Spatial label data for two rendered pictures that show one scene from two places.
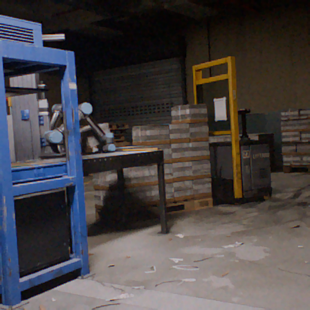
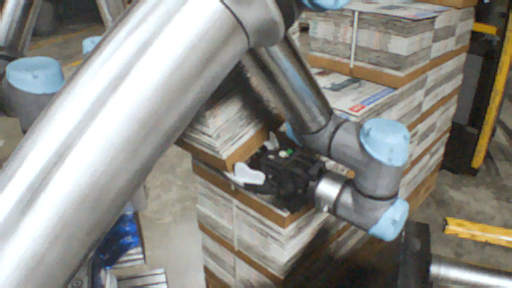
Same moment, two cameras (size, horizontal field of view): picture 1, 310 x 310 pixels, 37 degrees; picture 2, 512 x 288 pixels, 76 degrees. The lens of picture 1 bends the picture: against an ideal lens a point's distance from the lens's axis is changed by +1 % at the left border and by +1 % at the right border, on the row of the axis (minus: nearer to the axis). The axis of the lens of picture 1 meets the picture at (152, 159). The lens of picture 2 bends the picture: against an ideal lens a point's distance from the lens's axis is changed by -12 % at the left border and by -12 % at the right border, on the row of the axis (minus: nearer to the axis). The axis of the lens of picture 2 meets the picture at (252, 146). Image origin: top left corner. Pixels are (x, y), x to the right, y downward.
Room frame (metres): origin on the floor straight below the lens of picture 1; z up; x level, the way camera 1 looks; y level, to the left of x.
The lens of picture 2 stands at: (4.32, 0.73, 1.23)
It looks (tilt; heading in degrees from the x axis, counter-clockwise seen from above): 29 degrees down; 347
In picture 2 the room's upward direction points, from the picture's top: straight up
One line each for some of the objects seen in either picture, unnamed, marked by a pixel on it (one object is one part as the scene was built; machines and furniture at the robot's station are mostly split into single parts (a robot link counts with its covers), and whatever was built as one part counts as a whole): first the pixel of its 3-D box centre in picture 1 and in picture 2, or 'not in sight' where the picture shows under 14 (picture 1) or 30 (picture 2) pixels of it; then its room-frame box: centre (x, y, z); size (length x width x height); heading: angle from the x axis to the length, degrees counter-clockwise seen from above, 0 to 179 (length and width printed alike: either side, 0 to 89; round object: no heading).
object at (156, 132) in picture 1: (150, 135); (372, 39); (5.53, 0.01, 0.95); 0.38 x 0.29 x 0.23; 34
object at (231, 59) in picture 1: (233, 127); (510, 25); (5.82, -1.04, 0.97); 0.09 x 0.09 x 1.75; 33
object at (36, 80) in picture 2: not in sight; (36, 91); (5.10, 1.03, 0.98); 0.13 x 0.12 x 0.14; 65
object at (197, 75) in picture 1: (200, 130); not in sight; (6.37, -0.68, 0.97); 0.09 x 0.09 x 1.75; 33
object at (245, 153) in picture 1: (239, 169); (453, 90); (6.30, -1.17, 0.40); 0.69 x 0.55 x 0.80; 33
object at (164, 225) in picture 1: (162, 197); not in sight; (4.44, -0.07, 0.34); 0.06 x 0.06 x 0.68; 56
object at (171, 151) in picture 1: (144, 180); (339, 174); (5.46, 0.12, 0.42); 1.17 x 0.39 x 0.83; 123
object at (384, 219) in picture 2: (110, 147); (372, 208); (4.75, 0.43, 0.85); 0.11 x 0.08 x 0.09; 35
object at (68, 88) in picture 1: (74, 165); not in sight; (3.21, 0.54, 0.77); 0.09 x 0.09 x 1.55; 56
